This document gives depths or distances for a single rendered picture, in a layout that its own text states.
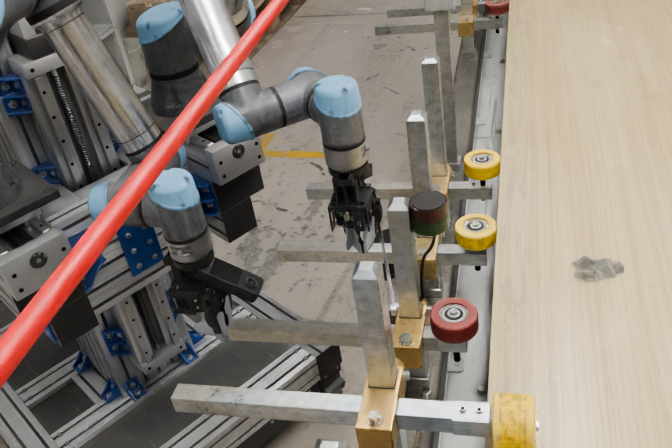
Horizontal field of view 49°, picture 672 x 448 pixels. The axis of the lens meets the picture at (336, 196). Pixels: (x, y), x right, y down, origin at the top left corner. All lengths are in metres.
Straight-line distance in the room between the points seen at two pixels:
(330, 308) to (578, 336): 1.56
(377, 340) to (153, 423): 1.27
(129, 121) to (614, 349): 0.88
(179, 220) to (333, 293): 1.57
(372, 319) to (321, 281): 1.83
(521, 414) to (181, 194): 0.61
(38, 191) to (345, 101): 0.72
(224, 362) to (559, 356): 1.29
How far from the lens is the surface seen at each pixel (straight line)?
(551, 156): 1.68
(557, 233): 1.45
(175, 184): 1.21
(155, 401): 2.26
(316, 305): 2.71
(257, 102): 1.28
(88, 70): 1.32
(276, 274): 2.89
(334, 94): 1.21
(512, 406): 1.04
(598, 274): 1.35
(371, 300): 0.97
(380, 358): 1.04
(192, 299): 1.35
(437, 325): 1.25
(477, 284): 1.76
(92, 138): 1.82
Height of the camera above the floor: 1.77
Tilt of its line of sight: 33 degrees down
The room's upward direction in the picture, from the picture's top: 10 degrees counter-clockwise
